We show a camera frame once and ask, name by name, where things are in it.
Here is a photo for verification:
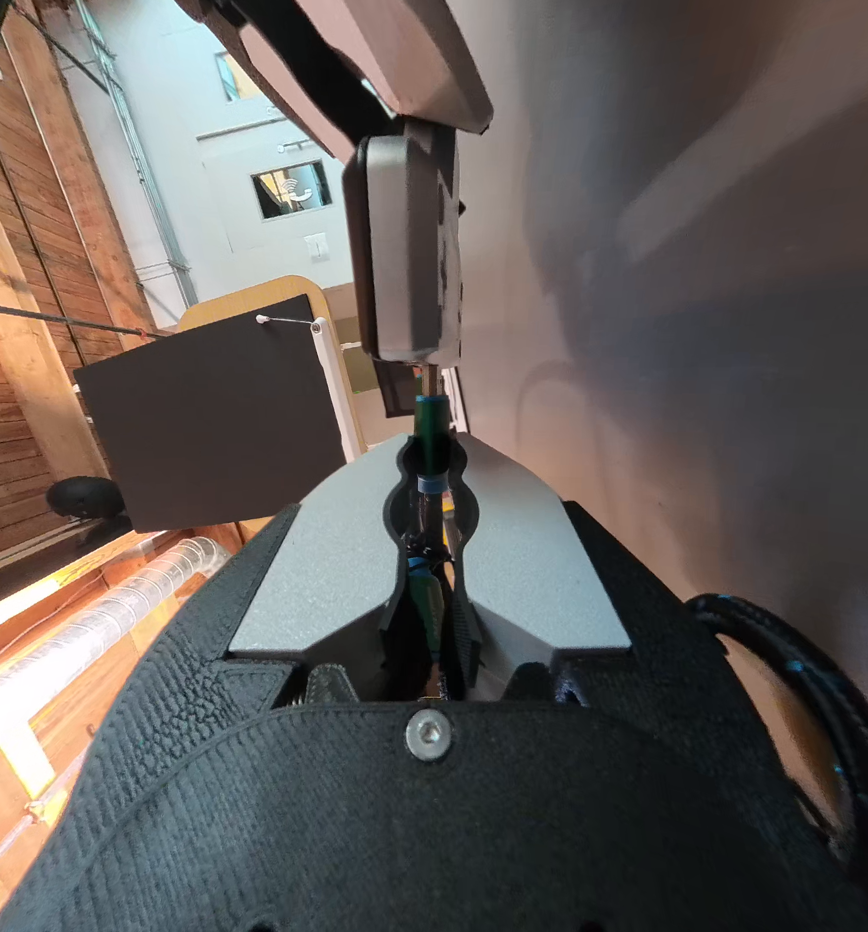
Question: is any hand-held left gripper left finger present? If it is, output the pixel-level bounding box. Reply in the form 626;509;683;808
226;434;424;667

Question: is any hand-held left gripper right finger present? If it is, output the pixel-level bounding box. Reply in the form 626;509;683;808
441;433;634;667

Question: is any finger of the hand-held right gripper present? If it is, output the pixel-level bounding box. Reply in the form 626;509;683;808
237;31;367;164
296;0;495;137

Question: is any black braided green-plug cable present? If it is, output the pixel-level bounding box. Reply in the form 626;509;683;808
403;364;868;878

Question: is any black HDMI switch with cable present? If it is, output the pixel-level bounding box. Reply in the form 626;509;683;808
343;120;466;365

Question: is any black board on white stand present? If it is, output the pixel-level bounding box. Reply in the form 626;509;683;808
73;275;367;534

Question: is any silver air duct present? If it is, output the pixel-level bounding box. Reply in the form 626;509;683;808
0;535;233;718

